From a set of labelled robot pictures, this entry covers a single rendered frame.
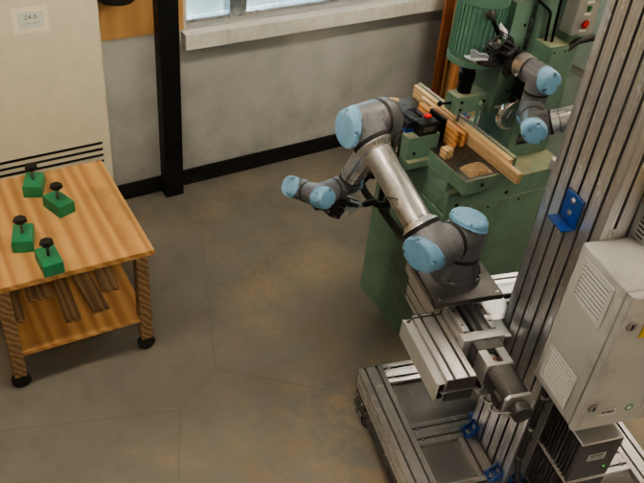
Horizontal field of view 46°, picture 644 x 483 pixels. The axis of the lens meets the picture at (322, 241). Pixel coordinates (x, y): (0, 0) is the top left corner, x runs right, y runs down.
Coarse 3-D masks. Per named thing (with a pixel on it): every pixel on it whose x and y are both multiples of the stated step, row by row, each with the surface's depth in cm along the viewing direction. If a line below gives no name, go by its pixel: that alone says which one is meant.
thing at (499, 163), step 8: (424, 96) 302; (432, 104) 297; (472, 136) 280; (472, 144) 279; (480, 144) 276; (480, 152) 277; (488, 152) 273; (488, 160) 274; (496, 160) 270; (504, 160) 268; (496, 168) 271; (504, 168) 267; (512, 168) 265; (512, 176) 265; (520, 176) 263
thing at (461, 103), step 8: (456, 88) 281; (472, 88) 282; (480, 88) 282; (448, 96) 279; (456, 96) 276; (464, 96) 276; (472, 96) 277; (480, 96) 279; (448, 104) 280; (456, 104) 276; (464, 104) 278; (472, 104) 280; (456, 112) 278; (464, 112) 280
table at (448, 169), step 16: (400, 160) 279; (416, 160) 277; (432, 160) 277; (448, 160) 273; (464, 160) 274; (480, 160) 275; (448, 176) 271; (464, 176) 265; (480, 176) 266; (496, 176) 269; (464, 192) 265
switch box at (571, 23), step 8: (568, 0) 260; (576, 0) 257; (584, 0) 256; (600, 0) 260; (568, 8) 261; (576, 8) 258; (584, 8) 258; (592, 8) 260; (568, 16) 262; (576, 16) 259; (584, 16) 261; (592, 16) 263; (568, 24) 263; (576, 24) 261; (592, 24) 265; (568, 32) 264; (576, 32) 264; (584, 32) 265
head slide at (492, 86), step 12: (516, 0) 258; (528, 0) 259; (516, 12) 259; (528, 12) 261; (516, 24) 262; (528, 24) 265; (516, 36) 265; (480, 72) 281; (492, 72) 275; (480, 84) 282; (492, 84) 277; (504, 84) 277; (492, 96) 278; (504, 96) 280; (492, 108) 281
